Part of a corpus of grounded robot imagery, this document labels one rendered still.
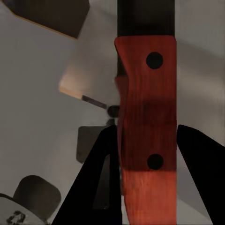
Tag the parer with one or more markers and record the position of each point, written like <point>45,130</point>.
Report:
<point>147,48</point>

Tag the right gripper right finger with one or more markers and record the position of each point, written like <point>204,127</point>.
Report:
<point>205,159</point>

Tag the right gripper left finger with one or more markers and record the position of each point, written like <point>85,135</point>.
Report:
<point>77,206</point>

